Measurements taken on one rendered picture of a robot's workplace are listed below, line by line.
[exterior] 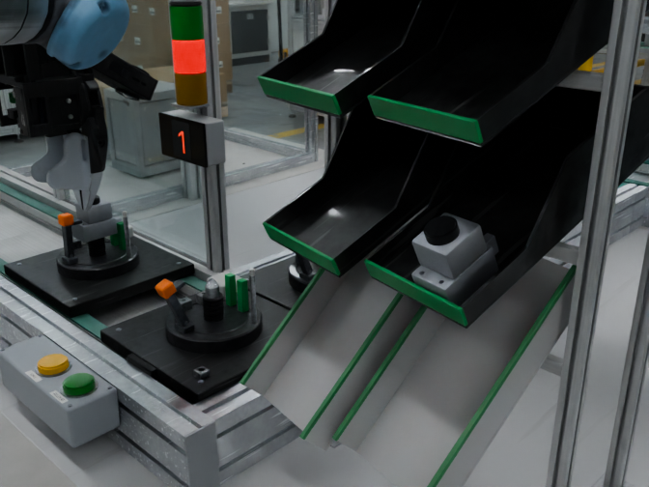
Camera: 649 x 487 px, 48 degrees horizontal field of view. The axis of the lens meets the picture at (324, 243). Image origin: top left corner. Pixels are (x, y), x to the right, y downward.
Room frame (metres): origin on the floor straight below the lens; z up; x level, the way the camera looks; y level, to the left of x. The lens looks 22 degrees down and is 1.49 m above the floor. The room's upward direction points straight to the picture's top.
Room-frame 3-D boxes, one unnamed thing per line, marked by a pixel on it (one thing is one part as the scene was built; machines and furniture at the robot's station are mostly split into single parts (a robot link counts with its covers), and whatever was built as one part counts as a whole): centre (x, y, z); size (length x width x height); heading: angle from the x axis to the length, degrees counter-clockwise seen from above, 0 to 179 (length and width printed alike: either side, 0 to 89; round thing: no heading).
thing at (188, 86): (1.17, 0.21, 1.28); 0.05 x 0.05 x 0.05
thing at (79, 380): (0.81, 0.32, 0.96); 0.04 x 0.04 x 0.02
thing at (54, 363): (0.86, 0.37, 0.96); 0.04 x 0.04 x 0.02
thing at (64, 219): (1.16, 0.43, 1.04); 0.04 x 0.02 x 0.08; 136
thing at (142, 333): (0.95, 0.16, 1.01); 0.24 x 0.24 x 0.13; 46
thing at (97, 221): (1.20, 0.39, 1.06); 0.08 x 0.04 x 0.07; 136
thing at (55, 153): (0.77, 0.29, 1.27); 0.06 x 0.03 x 0.09; 136
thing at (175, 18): (1.17, 0.21, 1.38); 0.05 x 0.05 x 0.05
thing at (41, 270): (1.19, 0.40, 0.96); 0.24 x 0.24 x 0.02; 46
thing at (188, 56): (1.17, 0.21, 1.33); 0.05 x 0.05 x 0.05
